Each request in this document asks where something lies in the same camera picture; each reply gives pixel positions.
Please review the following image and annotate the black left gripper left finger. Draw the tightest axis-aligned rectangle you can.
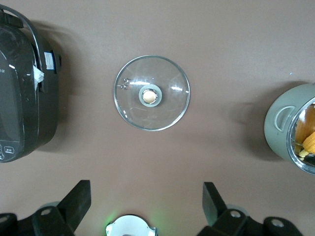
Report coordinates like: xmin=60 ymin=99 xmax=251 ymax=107
xmin=31 ymin=179 xmax=92 ymax=236

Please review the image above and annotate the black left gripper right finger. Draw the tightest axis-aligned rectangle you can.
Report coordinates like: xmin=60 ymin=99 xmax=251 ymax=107
xmin=196 ymin=181 xmax=255 ymax=236

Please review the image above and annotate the round glass pot lid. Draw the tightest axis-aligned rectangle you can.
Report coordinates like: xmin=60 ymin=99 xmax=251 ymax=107
xmin=113 ymin=55 xmax=191 ymax=133

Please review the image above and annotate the yellow corn cob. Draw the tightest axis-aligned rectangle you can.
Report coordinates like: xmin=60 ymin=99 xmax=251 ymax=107
xmin=298 ymin=130 xmax=315 ymax=158

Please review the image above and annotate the grey electric cooking pot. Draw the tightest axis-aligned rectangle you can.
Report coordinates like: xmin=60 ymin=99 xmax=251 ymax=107
xmin=264 ymin=83 xmax=315 ymax=176

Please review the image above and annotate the black rice cooker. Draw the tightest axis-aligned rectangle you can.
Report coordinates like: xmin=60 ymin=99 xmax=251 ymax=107
xmin=0 ymin=4 xmax=62 ymax=163

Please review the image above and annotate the brown table cloth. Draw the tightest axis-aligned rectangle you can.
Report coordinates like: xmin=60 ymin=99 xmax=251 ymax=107
xmin=0 ymin=0 xmax=315 ymax=236

